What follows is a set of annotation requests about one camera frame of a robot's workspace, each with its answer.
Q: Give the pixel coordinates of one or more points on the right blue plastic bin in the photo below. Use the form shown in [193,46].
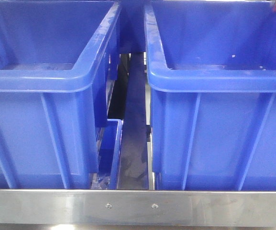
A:
[211,67]

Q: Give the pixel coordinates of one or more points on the left blue plastic bin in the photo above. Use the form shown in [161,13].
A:
[58,65]

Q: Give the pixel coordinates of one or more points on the steel shelf divider rail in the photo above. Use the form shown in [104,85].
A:
[135,160]

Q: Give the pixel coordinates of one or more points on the steel shelf front rail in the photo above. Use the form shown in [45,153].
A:
[180,208]

